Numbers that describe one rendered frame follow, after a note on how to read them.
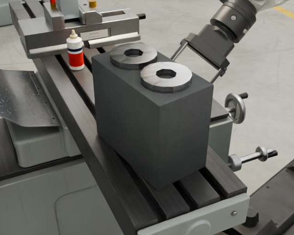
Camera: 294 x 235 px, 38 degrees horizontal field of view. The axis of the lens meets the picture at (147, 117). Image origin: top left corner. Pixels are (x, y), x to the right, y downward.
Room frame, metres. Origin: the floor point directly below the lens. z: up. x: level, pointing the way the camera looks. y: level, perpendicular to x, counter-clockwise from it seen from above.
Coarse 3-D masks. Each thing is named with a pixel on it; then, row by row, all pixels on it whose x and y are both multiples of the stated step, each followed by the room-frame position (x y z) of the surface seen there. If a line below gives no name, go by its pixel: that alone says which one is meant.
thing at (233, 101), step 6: (228, 96) 1.33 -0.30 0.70; (234, 96) 1.30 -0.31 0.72; (240, 96) 1.31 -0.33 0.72; (246, 96) 1.31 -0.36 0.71; (228, 102) 1.34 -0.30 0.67; (234, 102) 1.30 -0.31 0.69; (240, 102) 1.27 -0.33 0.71; (228, 108) 1.29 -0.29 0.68; (234, 108) 1.29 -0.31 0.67; (240, 108) 1.26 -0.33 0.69; (234, 114) 1.30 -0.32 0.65; (240, 114) 1.26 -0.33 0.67; (234, 120) 1.29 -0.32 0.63; (240, 120) 1.26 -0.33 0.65
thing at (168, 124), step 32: (96, 64) 0.73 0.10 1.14; (128, 64) 0.69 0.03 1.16; (160, 64) 0.69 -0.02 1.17; (96, 96) 0.74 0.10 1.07; (128, 96) 0.64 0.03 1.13; (160, 96) 0.60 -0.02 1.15; (192, 96) 0.61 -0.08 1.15; (128, 128) 0.65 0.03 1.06; (160, 128) 0.57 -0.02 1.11; (192, 128) 0.62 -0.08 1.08; (128, 160) 0.65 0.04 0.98; (160, 160) 0.57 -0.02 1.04; (192, 160) 0.62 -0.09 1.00
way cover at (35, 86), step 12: (0, 72) 1.11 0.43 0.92; (12, 72) 1.13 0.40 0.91; (24, 72) 1.15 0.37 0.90; (0, 84) 1.02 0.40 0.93; (12, 84) 1.06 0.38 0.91; (24, 84) 1.07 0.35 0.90; (36, 84) 1.08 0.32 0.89; (0, 96) 0.94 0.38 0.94; (12, 96) 0.99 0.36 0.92; (24, 96) 1.00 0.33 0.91; (36, 96) 1.02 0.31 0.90; (0, 108) 0.87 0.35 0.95; (12, 108) 0.91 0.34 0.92; (24, 108) 0.94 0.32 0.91; (48, 108) 0.96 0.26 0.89; (12, 120) 0.84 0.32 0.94; (24, 120) 0.88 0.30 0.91; (36, 120) 0.89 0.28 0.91; (48, 120) 0.90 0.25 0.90
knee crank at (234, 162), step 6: (258, 150) 1.20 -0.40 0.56; (264, 150) 1.18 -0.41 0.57; (270, 150) 1.20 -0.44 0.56; (228, 156) 1.15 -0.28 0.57; (234, 156) 1.14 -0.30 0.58; (246, 156) 1.17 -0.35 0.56; (252, 156) 1.17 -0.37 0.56; (258, 156) 1.17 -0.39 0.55; (264, 156) 1.17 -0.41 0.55; (270, 156) 1.20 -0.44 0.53; (228, 162) 1.13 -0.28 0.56; (234, 162) 1.12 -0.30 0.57; (240, 162) 1.13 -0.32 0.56; (234, 168) 1.11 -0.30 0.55; (240, 168) 1.12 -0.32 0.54
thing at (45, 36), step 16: (48, 16) 1.20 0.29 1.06; (112, 16) 1.25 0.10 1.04; (128, 16) 1.25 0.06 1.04; (32, 32) 1.14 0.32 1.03; (48, 32) 1.14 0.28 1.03; (64, 32) 1.16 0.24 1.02; (80, 32) 1.18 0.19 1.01; (96, 32) 1.20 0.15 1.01; (112, 32) 1.22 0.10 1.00; (128, 32) 1.24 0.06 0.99; (32, 48) 1.12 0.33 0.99; (48, 48) 1.14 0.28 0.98; (64, 48) 1.14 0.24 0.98
